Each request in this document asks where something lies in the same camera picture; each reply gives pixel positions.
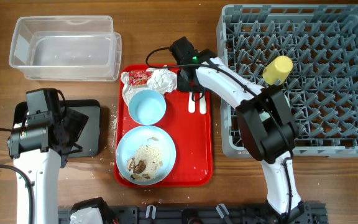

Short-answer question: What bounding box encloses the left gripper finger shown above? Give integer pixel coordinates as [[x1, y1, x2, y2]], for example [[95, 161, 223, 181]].
[[50, 124, 76, 156], [62, 108, 88, 146]]

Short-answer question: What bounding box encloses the white plastic fork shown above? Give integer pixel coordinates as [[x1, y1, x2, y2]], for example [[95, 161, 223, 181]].
[[188, 92, 195, 113]]

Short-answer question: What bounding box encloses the white plastic spoon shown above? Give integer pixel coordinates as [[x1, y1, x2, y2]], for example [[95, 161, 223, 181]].
[[199, 92, 207, 114]]

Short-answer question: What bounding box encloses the light blue bowl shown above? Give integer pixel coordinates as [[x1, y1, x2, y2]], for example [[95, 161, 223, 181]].
[[128, 90, 167, 126]]

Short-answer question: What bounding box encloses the red strawberry snack wrapper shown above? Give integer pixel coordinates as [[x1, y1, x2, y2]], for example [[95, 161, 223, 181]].
[[129, 70, 152, 86]]

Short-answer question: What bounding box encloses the light blue plate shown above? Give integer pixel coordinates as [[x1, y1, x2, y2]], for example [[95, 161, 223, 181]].
[[116, 126, 177, 185]]

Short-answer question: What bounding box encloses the yellow plastic cup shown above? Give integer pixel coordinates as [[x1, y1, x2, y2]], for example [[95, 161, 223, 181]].
[[262, 55, 293, 85]]

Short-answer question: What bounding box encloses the light green bowl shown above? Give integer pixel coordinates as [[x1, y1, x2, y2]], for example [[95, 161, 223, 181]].
[[259, 96, 290, 121]]

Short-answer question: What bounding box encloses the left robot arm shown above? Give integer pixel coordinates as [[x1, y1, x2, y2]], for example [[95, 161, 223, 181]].
[[7, 88, 88, 223]]

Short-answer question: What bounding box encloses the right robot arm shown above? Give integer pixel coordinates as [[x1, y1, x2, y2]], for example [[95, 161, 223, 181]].
[[168, 37, 301, 223]]

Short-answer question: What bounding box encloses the grey dishwasher rack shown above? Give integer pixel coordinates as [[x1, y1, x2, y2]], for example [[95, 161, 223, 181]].
[[216, 4, 358, 157]]

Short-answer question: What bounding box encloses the black plastic bin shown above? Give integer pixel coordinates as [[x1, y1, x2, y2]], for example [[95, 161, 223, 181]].
[[12, 99, 102, 159]]

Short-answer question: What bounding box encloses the red serving tray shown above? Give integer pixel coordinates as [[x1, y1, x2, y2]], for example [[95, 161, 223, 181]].
[[114, 63, 214, 189]]

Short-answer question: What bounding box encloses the clear plastic bin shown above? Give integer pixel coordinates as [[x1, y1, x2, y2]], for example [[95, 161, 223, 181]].
[[9, 16, 122, 82]]

